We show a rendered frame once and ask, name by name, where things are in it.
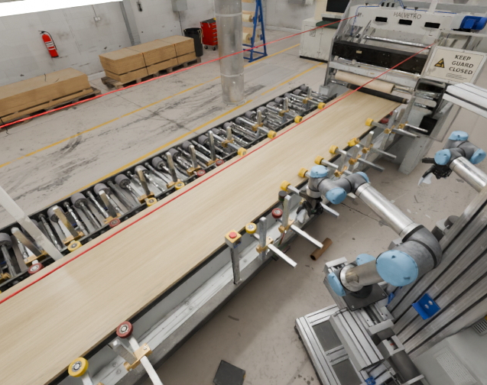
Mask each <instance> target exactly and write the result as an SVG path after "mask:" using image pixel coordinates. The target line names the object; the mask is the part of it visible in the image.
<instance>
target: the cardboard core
mask: <svg viewBox="0 0 487 385"><path fill-rule="evenodd" d="M321 244H322V245H323V247H322V248H321V249H318V248H317V249H316V250H315V251H314V252H313V253H312V254H311V255H310V258H311V259H312V260H314V261H316V260H317V259H318V258H319V257H320V256H321V255H322V254H323V252H324V251H325V250H326V249H327V248H328V247H329V246H330V245H331V244H332V241H331V239H329V238H326V239H325V240H324V241H323V242H322V243H321Z"/></svg>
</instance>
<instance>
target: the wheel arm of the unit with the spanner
mask: <svg viewBox="0 0 487 385"><path fill-rule="evenodd" d="M274 219H276V220H277V221H279V222H280V223H281V224H282V217H280V218H274ZM290 230H292V231H293V232H295V233H296V234H298V235H299V236H301V237H302V238H303V239H305V240H306V241H308V242H310V243H311V244H312V245H314V246H315V247H316V248H318V249H321V248H322V247H323V245H322V244H321V243H320V242H318V241H316V240H315V239H313V238H312V237H310V236H309V235H308V234H306V233H305V232H303V231H301V230H300V229H299V228H297V227H296V226H294V225H292V226H291V227H290Z"/></svg>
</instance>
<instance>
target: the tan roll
mask: <svg viewBox="0 0 487 385"><path fill-rule="evenodd" d="M331 75H334V76H335V79H338V80H341V81H344V82H347V83H352V84H356V85H358V86H363V85H364V84H366V83H367V82H369V81H371V80H372V79H373V78H369V77H366V76H360V75H357V74H354V73H347V72H344V71H341V70H338V71H337V72H336V73H333V72H331ZM364 87H367V88H370V89H375V90H378V91H381V92H386V93H390V94H391V93H392V92H393V91H396V92H402V93H405V94H408V95H412V94H413V92H409V91H406V90H403V89H397V88H394V83H391V82H385V81H382V80H378V79H374V80H372V81H371V82H369V83H368V84H366V85H364Z"/></svg>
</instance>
